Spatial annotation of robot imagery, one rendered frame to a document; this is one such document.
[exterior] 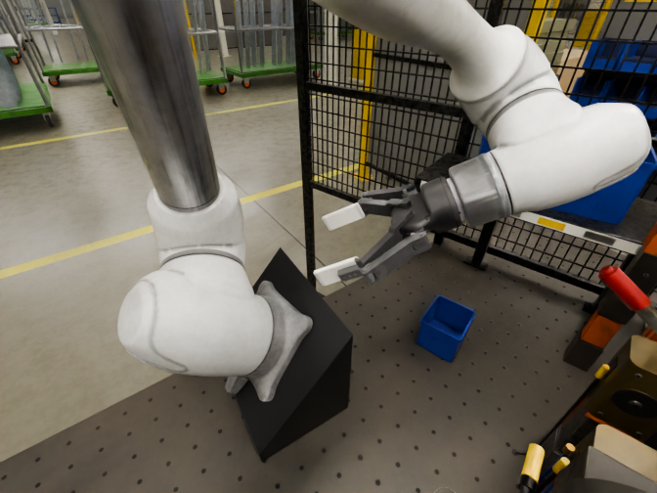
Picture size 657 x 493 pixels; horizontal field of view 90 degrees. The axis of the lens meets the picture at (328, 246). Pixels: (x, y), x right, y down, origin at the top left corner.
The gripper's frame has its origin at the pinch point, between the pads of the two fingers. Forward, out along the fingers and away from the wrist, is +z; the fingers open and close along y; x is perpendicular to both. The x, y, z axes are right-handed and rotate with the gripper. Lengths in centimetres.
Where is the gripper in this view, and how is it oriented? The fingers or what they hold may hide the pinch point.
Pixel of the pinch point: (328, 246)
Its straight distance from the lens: 53.3
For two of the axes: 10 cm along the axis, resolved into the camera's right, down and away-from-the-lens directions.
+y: 0.8, -6.5, 7.6
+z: -8.8, 3.2, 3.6
